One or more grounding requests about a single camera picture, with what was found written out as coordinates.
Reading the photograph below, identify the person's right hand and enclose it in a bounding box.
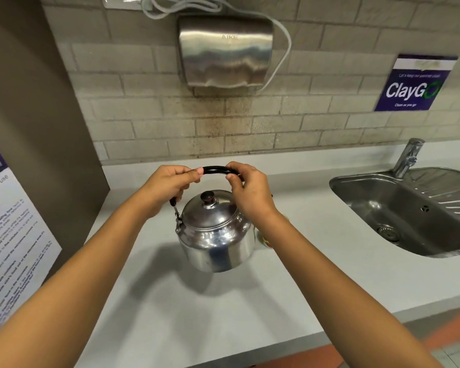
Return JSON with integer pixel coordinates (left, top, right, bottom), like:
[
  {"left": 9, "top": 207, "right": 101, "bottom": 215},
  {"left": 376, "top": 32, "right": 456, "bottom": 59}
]
[{"left": 225, "top": 161, "right": 279, "bottom": 228}]

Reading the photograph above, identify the person's left hand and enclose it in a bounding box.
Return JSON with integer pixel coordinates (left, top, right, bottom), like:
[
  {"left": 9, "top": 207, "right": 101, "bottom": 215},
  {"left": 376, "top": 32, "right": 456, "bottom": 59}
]
[{"left": 139, "top": 165, "right": 205, "bottom": 221}]

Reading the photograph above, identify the stainless steel kettle black handle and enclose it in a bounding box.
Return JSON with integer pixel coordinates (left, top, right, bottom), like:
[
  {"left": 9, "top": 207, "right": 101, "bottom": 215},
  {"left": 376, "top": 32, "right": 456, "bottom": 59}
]
[{"left": 169, "top": 166, "right": 290, "bottom": 273}]

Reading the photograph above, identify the person's right forearm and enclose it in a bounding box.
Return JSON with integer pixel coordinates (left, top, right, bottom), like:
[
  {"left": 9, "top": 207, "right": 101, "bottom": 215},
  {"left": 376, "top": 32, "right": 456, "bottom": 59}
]
[{"left": 253, "top": 211, "right": 441, "bottom": 368}]

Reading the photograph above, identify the person's left forearm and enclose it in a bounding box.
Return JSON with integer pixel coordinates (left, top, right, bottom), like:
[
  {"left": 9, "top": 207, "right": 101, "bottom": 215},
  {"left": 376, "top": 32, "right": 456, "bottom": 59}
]
[{"left": 0, "top": 189, "right": 162, "bottom": 368}]

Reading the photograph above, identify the steel kettle lid black knob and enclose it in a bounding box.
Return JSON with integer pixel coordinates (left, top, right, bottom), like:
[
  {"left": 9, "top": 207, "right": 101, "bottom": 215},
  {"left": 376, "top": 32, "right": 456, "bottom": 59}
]
[{"left": 181, "top": 189, "right": 247, "bottom": 231}]

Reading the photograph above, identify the stainless steel hand dryer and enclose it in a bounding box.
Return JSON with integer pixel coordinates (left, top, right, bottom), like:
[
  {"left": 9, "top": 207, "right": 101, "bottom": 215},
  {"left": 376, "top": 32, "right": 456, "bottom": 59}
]
[{"left": 176, "top": 15, "right": 275, "bottom": 97}]

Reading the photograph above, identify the metal sink drain strainer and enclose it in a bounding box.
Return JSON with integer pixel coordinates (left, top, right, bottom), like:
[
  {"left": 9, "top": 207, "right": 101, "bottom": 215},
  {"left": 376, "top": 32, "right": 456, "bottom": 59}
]
[{"left": 376, "top": 225, "right": 401, "bottom": 244}]

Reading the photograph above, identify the chrome faucet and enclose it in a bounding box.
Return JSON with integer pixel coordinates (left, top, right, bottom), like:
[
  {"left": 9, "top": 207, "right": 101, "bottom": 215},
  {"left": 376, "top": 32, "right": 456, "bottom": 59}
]
[{"left": 390, "top": 138, "right": 426, "bottom": 180}]

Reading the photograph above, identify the brown cabinet side panel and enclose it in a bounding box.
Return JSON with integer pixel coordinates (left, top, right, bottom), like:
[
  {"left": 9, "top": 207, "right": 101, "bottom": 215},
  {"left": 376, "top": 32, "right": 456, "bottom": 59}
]
[{"left": 0, "top": 0, "right": 110, "bottom": 282}]

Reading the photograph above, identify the stainless steel sink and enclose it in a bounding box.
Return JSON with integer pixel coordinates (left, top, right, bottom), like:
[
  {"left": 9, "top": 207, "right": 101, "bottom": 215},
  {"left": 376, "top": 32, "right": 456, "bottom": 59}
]
[{"left": 328, "top": 166, "right": 460, "bottom": 259}]

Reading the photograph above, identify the white printed instruction poster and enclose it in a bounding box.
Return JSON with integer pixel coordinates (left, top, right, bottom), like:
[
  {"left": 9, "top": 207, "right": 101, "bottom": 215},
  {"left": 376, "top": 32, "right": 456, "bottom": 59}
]
[{"left": 0, "top": 128, "right": 63, "bottom": 342}]

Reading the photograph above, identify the white power cable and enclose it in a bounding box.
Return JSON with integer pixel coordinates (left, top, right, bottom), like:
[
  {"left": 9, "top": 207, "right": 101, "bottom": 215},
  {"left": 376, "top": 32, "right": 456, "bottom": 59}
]
[{"left": 140, "top": 0, "right": 292, "bottom": 92}]

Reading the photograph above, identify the purple wall sign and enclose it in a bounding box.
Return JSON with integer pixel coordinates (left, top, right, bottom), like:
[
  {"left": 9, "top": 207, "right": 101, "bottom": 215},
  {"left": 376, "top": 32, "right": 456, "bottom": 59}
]
[{"left": 374, "top": 54, "right": 459, "bottom": 112}]

